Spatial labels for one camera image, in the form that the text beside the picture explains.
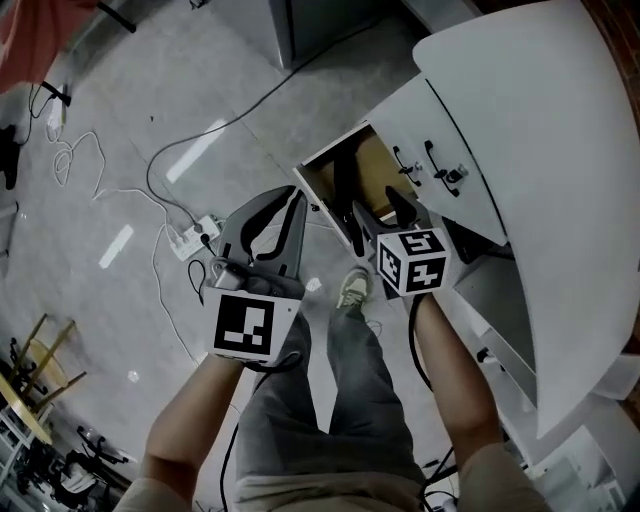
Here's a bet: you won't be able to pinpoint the black office chair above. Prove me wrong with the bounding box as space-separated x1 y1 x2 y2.
14 424 126 506

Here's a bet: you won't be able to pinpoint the white drawer cabinet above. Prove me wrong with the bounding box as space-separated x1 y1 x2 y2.
367 73 512 247

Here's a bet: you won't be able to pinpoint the white floor cable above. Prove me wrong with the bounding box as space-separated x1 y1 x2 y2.
51 130 204 366

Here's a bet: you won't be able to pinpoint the person's left forearm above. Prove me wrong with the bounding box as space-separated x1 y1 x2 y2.
142 349 254 484

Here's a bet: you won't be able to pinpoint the grey floor cable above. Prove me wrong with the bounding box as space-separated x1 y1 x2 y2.
145 19 419 229

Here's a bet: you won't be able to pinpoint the black drawer handle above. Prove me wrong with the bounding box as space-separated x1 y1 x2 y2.
392 144 422 187
423 140 460 197

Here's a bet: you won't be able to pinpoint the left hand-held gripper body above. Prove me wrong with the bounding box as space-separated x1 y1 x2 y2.
203 255 305 364

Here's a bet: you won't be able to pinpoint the person's grey trousers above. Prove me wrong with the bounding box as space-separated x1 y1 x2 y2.
233 299 427 504

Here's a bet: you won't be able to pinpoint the person's green shoe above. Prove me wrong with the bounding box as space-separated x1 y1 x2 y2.
333 266 375 312

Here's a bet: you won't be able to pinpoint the white power adapter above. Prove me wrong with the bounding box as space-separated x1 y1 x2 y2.
45 83 70 142

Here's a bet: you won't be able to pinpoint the round wooden stool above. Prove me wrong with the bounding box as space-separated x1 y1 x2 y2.
0 313 89 447

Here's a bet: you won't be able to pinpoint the person's right forearm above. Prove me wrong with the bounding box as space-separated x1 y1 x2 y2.
412 288 504 474

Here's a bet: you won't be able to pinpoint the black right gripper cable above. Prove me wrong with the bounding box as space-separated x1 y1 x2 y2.
408 293 437 394

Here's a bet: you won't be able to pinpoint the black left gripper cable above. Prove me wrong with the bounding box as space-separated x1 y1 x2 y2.
218 349 304 512

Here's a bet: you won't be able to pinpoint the white drawer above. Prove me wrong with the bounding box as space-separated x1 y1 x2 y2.
291 121 429 247

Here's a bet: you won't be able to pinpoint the red cloth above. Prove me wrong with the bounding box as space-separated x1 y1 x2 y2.
0 0 104 95

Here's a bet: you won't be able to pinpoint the white power strip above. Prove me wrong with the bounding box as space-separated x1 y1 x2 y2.
167 213 225 262

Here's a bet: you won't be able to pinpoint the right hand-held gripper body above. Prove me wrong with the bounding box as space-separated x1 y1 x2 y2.
365 225 452 301

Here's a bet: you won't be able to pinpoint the grey metal cabinet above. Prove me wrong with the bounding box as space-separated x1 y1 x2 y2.
268 0 431 70

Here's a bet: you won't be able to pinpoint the white desk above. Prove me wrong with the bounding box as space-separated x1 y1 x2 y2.
411 0 640 442

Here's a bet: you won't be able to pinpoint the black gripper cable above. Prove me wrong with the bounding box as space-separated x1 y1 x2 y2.
218 349 304 512
408 293 437 394

